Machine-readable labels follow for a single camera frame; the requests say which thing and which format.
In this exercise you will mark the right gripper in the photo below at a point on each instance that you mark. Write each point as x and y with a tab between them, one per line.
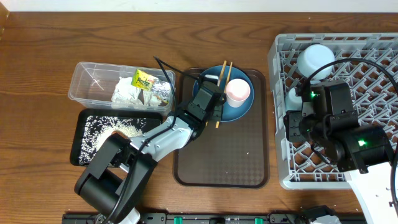
291	120

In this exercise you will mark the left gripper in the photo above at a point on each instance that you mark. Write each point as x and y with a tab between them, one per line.
220	102

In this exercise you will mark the light blue cup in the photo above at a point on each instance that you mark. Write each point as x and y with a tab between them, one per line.
293	102

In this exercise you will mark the pink cup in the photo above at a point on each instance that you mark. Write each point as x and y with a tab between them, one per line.
237	92

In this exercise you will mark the green yellow snack wrapper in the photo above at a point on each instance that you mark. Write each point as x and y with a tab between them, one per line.
160	89

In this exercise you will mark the light blue rice bowl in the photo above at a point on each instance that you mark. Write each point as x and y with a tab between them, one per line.
313	58

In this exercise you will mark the white tissue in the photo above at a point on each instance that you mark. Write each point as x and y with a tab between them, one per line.
126	93

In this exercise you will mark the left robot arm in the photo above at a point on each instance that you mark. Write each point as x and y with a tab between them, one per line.
117	175

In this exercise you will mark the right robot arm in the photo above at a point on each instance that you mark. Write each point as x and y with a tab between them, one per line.
362	152

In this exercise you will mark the grey dishwasher rack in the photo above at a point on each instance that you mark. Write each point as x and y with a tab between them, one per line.
372	94

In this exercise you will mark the right wooden chopstick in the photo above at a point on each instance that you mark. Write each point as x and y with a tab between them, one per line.
227	80

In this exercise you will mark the wooden chopstick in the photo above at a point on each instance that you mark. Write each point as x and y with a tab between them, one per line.
215	79
227	80

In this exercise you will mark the dark blue plate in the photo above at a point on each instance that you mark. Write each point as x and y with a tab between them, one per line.
230	113

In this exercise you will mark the brown serving tray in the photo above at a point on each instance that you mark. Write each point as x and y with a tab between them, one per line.
233	153

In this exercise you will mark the left wooden chopstick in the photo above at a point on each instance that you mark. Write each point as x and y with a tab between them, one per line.
215	79

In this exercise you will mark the clear plastic bin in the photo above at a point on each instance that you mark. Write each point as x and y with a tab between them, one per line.
93	85

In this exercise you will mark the white rice pile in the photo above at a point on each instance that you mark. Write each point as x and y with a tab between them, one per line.
98	128

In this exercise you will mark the black plastic tray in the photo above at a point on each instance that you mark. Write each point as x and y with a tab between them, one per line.
154	120

